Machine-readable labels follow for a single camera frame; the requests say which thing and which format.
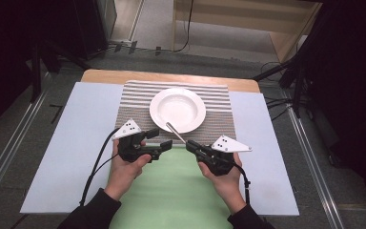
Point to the white deep plate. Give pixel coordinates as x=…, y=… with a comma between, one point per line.
x=178, y=108

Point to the light wooden cabinet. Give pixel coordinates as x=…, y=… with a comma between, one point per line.
x=222, y=16

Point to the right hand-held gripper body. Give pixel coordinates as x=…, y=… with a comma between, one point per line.
x=222, y=159

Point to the dark curtain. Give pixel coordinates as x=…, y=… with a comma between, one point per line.
x=6, y=47
x=355, y=95

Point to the black floor tape mark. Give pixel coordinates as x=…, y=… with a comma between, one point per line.
x=57, y=115

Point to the person's right hand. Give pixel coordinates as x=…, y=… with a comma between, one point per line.
x=228, y=187

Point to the green tray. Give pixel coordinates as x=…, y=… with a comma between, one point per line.
x=171, y=191

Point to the dark cabinet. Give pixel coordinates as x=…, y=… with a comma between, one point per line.
x=92, y=25

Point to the striped woven placemat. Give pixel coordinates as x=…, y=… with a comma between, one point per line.
x=133, y=105

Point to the wooden table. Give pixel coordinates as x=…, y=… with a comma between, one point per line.
x=108, y=76

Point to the black metal stand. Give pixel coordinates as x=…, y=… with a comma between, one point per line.
x=36, y=73

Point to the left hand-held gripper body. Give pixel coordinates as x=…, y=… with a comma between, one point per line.
x=130, y=143

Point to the black tripod stand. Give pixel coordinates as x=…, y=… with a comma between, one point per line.
x=297, y=95

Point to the metal fork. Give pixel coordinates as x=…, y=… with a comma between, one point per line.
x=174, y=132

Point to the person's left hand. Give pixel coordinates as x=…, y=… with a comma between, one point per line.
x=124, y=175

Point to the metal floor rail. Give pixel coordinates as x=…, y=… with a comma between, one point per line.
x=311, y=159
x=10, y=149

